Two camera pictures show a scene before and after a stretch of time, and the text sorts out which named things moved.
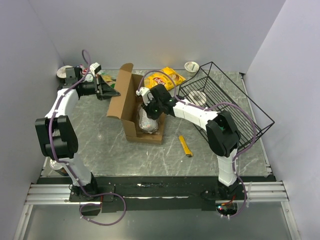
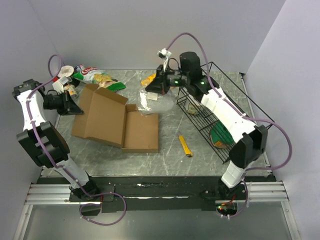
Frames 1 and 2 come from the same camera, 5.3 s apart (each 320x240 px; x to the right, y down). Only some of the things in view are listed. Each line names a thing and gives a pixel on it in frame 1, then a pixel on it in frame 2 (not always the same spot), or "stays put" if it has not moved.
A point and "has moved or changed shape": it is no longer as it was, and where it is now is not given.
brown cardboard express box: [125, 105] to [101, 115]
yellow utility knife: [188, 152] stays put
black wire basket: [212, 89] stays put
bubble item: [146, 123] has moved or changed shape
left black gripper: [105, 92] to [68, 105]
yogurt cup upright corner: [61, 71] stays put
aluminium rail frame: [254, 192] stays put
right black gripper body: [153, 109] to [174, 79]
